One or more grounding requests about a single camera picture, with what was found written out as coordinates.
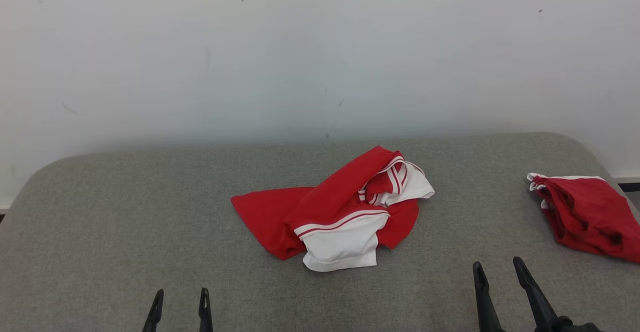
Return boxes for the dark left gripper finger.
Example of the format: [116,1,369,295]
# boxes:
[198,287,214,332]
[142,288,165,332]

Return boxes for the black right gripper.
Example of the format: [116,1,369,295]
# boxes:
[472,256,576,332]

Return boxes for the red shorts with white trim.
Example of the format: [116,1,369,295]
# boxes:
[526,172,640,264]

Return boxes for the red and white basketball jersey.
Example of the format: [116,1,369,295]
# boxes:
[231,145,436,273]

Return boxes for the grey fabric sofa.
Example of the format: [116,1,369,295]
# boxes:
[0,132,640,332]

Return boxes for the black and white baseboard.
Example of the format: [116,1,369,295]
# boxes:
[611,172,640,193]

